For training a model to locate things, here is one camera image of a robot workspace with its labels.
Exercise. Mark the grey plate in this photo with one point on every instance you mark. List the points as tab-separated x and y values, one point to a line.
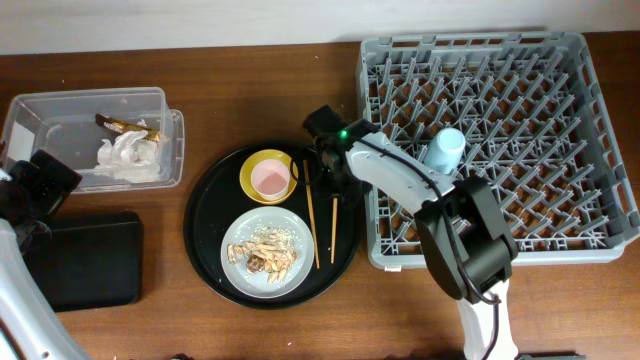
256	286

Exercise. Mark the grey dishwasher rack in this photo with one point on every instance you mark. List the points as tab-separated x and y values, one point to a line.
535	123

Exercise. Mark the black rectangular waste bin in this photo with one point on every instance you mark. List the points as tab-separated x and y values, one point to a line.
89	262

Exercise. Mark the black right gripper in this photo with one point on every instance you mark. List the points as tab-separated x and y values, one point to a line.
320	165

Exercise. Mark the clear plastic waste bin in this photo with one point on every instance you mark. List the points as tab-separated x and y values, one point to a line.
63	124

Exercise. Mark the food scraps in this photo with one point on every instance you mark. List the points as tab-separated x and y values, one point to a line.
269	250

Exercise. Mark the gold coffee sachet wrapper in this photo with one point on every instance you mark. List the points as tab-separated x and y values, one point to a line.
121	127

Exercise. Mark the wooden chopstick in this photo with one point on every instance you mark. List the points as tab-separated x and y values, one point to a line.
333	229
311	212

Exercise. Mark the pink cup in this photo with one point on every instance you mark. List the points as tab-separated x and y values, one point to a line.
271	179

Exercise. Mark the light blue cup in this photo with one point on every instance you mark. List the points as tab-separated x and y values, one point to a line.
445	151

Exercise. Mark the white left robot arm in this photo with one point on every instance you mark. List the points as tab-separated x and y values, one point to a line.
31	193

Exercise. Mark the round black tray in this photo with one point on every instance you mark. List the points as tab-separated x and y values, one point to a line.
217	200

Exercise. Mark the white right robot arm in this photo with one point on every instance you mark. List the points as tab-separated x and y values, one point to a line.
466	243

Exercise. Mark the yellow bowl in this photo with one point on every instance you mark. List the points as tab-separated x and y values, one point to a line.
256	157

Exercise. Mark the white tissue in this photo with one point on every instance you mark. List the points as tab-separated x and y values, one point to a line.
130	157

